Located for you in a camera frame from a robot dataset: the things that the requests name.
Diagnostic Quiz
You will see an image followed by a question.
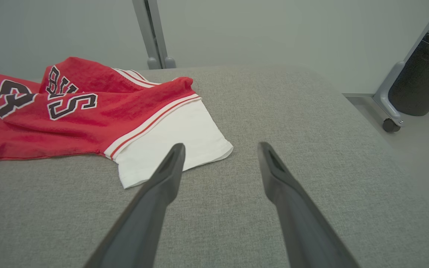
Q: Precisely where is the red jersey with white sleeves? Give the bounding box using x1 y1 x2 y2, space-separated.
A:
0 57 234 189

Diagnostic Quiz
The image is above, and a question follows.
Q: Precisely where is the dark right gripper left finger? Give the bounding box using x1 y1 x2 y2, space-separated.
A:
84 143 186 268

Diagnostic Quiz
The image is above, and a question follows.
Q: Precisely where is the grey partition post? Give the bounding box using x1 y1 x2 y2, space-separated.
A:
147 0 177 69
133 0 162 70

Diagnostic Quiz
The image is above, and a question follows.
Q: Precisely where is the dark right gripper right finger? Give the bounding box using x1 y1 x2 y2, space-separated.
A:
257 141 360 268

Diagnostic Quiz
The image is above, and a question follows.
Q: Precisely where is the black waste bin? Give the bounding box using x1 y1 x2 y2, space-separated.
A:
388 31 429 117

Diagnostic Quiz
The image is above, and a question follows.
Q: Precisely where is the grey partition leg with caster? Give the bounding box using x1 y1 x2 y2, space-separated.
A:
373 0 429 133

